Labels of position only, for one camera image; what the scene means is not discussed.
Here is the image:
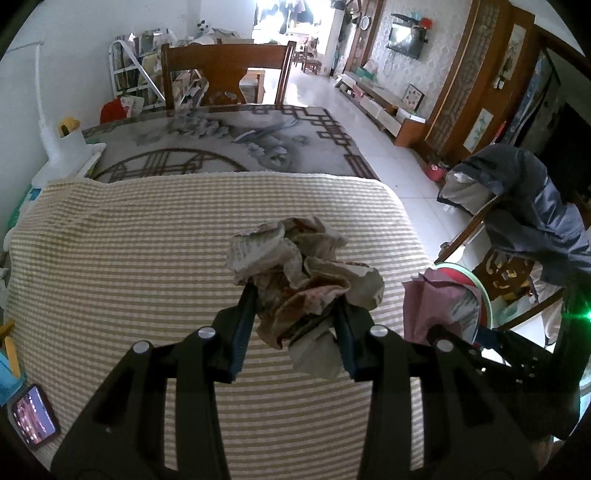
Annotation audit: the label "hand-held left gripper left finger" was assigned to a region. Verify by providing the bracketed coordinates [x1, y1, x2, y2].
[50, 281, 257, 480]

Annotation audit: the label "white wire rack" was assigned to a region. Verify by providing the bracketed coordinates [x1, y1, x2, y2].
[108, 30, 171, 114]

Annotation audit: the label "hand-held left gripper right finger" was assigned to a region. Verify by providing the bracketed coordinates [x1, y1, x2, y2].
[330, 302, 539, 480]

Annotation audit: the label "beige striped cloth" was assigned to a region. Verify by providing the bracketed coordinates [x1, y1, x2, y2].
[4, 171, 432, 472]

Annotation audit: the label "framed wall painting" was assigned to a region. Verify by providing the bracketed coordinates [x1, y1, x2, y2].
[463, 108, 494, 153]

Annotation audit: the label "red plastic container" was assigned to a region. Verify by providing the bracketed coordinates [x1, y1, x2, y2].
[100, 98, 127, 124]

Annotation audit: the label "carved wooden armchair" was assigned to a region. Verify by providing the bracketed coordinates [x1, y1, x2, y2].
[434, 194, 566, 333]

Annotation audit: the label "newspaper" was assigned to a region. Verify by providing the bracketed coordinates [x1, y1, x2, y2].
[226, 216, 385, 380]

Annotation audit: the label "pink cloth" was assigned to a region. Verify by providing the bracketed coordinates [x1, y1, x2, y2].
[402, 268, 482, 344]

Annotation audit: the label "grey blue jacket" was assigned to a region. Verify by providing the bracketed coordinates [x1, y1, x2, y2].
[437, 144, 591, 296]

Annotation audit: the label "teal white packet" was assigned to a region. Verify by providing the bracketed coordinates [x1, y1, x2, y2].
[9, 185, 42, 227]

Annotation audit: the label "hanging clothes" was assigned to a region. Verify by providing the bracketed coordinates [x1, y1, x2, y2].
[256, 0, 319, 24]

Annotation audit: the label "grey patterned table cover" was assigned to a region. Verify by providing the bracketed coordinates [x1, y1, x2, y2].
[82, 105, 380, 185]

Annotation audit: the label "wall shelf with containers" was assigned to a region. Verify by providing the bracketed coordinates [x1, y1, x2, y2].
[392, 13, 435, 29]

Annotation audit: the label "wooden television cabinet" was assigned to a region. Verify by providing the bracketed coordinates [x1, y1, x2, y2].
[335, 69, 426, 148]

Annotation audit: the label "white foam box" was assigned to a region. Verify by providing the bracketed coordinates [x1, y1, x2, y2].
[32, 131, 108, 185]

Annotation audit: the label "sofa with cushions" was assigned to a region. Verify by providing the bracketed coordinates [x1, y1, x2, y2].
[189, 28, 254, 47]

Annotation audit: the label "blue plastic bag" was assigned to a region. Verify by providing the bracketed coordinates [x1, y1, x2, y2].
[0, 351, 24, 407]

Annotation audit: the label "smartphone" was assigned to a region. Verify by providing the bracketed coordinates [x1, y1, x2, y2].
[10, 383, 62, 450]

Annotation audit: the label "small wooden chair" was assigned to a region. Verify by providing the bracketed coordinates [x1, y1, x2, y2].
[302, 39, 324, 75]

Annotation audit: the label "yellow plastic piece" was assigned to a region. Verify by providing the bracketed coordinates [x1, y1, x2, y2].
[0, 323, 21, 379]

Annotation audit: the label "framed picture with star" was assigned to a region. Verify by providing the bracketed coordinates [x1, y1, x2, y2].
[401, 84, 424, 112]

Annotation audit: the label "wall television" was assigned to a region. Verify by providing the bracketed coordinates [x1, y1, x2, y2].
[387, 25, 423, 60]

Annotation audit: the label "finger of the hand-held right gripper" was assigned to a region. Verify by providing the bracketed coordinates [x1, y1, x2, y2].
[427, 323, 578, 439]
[473, 327, 561, 370]

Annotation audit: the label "red basin with green rim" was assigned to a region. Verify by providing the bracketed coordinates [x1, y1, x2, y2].
[434, 261, 495, 329]

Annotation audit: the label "hanging wall scroll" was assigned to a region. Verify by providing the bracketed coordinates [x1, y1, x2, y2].
[496, 23, 527, 90]

